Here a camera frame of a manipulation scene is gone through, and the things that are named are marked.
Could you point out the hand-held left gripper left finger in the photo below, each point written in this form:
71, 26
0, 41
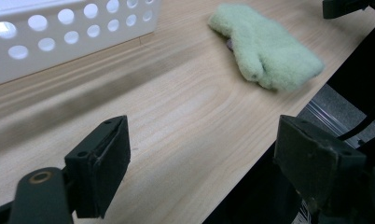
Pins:
98, 168

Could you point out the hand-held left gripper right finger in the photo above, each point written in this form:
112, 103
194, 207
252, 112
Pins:
313, 158

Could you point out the green fluffy glove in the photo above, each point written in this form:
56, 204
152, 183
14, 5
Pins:
266, 49

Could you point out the white perforated plastic basket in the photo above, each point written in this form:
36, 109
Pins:
67, 53

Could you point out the metal floor rail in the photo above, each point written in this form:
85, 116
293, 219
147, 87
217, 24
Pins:
335, 123

